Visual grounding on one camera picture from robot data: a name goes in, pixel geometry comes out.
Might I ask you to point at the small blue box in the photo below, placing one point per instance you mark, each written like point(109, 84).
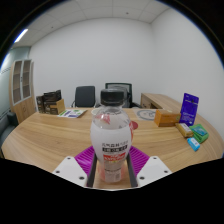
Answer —
point(193, 144)

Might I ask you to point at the clear drink bottle black cap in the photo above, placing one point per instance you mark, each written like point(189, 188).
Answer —
point(110, 136)

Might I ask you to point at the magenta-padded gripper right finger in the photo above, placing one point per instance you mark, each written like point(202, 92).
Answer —
point(154, 168)

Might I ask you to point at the grey mesh office chair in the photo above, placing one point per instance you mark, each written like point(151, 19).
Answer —
point(128, 91)

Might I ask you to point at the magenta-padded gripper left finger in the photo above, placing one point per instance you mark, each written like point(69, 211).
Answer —
point(70, 168)

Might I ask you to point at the black office chair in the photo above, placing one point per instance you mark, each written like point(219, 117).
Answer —
point(84, 96)

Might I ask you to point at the dark printed box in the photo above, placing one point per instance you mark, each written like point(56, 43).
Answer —
point(50, 96)

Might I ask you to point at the rectangular ceiling light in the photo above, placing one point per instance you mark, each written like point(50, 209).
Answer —
point(21, 35)

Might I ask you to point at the black sofa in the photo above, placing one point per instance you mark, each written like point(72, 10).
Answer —
point(6, 128)

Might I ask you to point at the green flat box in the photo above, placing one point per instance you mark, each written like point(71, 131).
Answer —
point(200, 132)

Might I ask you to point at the wooden side desk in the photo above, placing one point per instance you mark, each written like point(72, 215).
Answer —
point(160, 99)

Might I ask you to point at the small yellow box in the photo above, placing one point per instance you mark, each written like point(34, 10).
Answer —
point(184, 130)

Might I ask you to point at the orange-brown carton box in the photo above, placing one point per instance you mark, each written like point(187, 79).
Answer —
point(166, 118)

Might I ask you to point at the wooden glass-door cabinet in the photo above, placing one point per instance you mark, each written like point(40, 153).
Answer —
point(23, 106)

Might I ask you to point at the flat box with round print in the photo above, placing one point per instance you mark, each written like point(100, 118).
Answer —
point(146, 114)

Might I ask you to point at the white green purple leaflet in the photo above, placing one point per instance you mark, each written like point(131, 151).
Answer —
point(71, 113)

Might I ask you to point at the purple plastic package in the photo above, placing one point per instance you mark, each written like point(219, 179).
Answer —
point(189, 108)

